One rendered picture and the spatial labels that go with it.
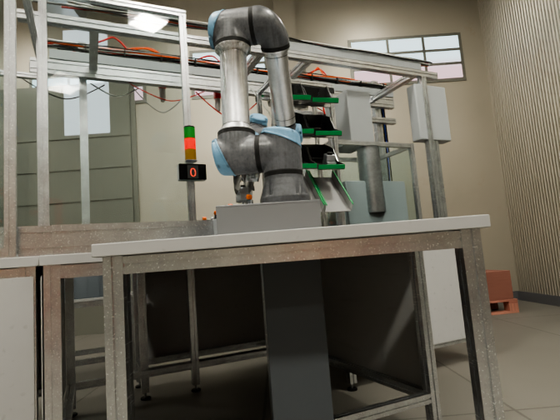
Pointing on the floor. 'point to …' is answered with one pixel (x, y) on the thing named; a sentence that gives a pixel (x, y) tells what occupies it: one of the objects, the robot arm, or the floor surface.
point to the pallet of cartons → (501, 292)
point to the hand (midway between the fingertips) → (242, 190)
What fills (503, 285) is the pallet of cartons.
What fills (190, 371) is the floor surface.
